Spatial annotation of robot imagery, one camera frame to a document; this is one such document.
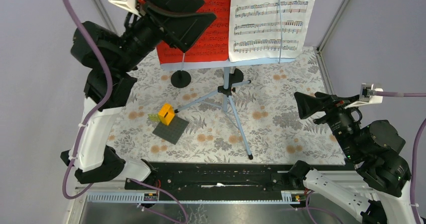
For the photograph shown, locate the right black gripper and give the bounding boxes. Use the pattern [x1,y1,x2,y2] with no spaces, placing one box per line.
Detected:
[292,90,361,159]

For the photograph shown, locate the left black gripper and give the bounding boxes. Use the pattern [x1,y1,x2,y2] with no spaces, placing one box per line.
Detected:
[114,0,218,73]

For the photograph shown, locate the white sheet music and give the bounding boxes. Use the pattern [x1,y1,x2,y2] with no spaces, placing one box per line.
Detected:
[229,0,315,62]

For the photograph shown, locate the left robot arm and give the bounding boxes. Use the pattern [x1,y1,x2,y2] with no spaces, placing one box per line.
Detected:
[61,0,216,189]

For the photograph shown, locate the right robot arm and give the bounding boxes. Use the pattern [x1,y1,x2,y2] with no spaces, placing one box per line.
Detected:
[288,92,425,223]

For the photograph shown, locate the red sheet music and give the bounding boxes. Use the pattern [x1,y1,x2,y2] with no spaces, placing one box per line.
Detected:
[157,0,231,64]

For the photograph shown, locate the light blue music stand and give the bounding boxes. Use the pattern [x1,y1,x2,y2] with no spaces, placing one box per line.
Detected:
[166,57,295,111]

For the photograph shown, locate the orange toy block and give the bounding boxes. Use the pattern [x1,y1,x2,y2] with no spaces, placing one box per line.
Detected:
[158,103,175,126]

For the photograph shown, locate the yellow-green transparent piece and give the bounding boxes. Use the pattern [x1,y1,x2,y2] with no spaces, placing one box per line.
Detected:
[148,114,160,122]

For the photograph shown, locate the dark grey building baseplate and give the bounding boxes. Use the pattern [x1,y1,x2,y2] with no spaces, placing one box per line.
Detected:
[153,117,189,145]

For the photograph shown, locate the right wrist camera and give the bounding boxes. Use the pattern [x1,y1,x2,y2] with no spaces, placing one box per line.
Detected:
[345,83,383,109]

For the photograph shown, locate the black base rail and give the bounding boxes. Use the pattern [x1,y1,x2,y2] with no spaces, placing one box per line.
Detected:
[125,162,355,203]

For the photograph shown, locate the grey cable duct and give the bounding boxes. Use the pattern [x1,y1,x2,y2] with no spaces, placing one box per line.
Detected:
[86,191,301,204]

